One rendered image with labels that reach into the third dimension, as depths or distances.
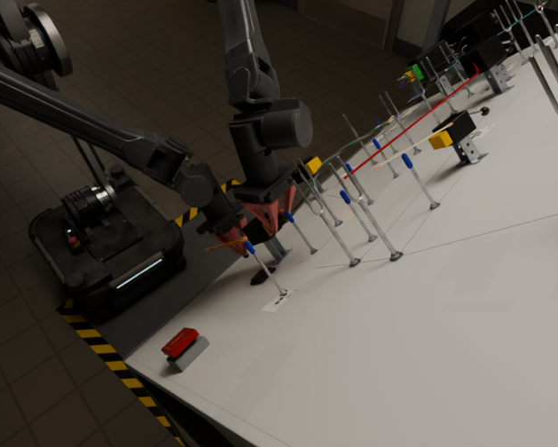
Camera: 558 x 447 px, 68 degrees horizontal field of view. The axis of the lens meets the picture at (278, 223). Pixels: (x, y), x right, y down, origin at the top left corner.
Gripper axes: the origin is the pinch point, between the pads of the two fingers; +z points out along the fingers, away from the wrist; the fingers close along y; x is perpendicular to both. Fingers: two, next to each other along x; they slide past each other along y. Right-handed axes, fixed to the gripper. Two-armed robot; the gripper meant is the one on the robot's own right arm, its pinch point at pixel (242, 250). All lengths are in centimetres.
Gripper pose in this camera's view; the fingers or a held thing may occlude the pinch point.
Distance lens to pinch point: 86.7
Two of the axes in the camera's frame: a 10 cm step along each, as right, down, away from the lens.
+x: -6.8, 0.8, 7.3
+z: 4.6, 8.2, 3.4
